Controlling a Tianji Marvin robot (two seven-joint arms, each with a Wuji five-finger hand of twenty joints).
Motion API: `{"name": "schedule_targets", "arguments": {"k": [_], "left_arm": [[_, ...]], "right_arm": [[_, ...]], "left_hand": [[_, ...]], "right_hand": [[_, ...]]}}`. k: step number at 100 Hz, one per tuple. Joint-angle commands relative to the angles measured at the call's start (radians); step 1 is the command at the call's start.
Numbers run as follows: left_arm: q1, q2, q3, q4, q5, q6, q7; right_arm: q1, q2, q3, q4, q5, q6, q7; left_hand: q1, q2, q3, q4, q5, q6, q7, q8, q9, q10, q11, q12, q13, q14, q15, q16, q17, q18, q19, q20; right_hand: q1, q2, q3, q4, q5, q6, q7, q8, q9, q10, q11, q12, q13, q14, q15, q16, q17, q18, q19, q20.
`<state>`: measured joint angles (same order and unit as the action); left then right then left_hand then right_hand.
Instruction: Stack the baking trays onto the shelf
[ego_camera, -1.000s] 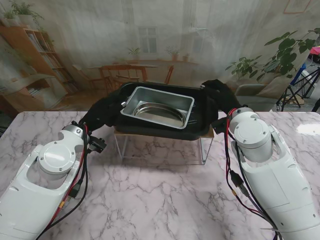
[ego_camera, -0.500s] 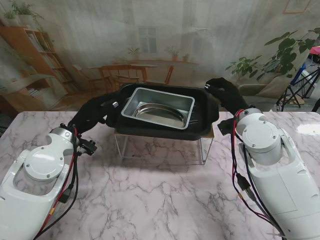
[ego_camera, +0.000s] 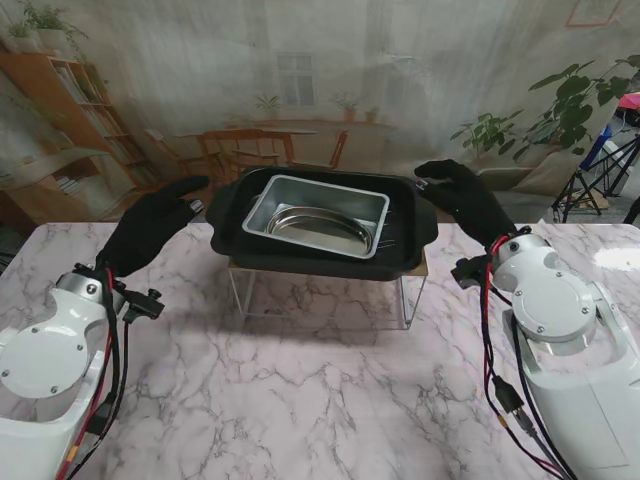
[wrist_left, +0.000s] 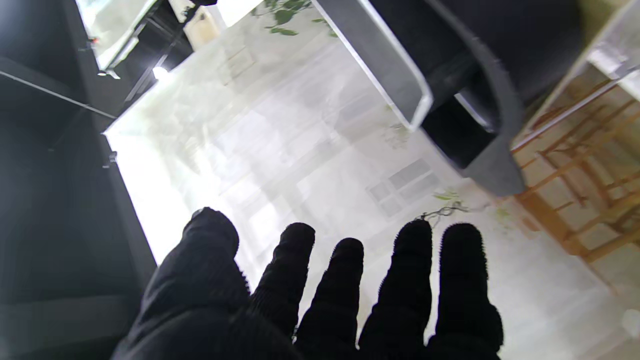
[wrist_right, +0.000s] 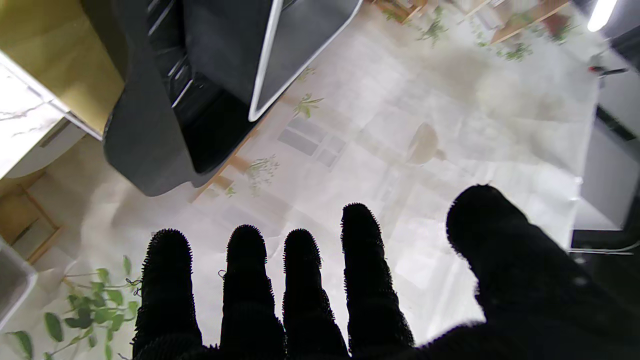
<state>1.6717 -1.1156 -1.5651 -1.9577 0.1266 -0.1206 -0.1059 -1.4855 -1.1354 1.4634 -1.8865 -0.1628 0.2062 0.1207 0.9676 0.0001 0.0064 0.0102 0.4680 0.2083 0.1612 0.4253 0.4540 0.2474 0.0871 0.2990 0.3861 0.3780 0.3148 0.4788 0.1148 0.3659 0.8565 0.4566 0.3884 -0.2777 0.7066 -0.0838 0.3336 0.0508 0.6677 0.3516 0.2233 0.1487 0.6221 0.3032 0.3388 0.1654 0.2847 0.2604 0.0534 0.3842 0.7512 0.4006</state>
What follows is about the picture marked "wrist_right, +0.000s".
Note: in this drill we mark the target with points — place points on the printed room scene backdrop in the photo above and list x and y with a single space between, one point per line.
400 125

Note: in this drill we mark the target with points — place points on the silver rectangular baking tray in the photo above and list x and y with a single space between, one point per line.
300 35

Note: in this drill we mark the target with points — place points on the bright ceiling lamp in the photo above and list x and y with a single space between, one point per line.
602 14

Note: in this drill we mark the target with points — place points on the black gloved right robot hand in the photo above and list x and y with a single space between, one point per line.
525 300

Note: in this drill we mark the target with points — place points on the large black patterned baking tray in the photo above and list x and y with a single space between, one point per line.
145 150

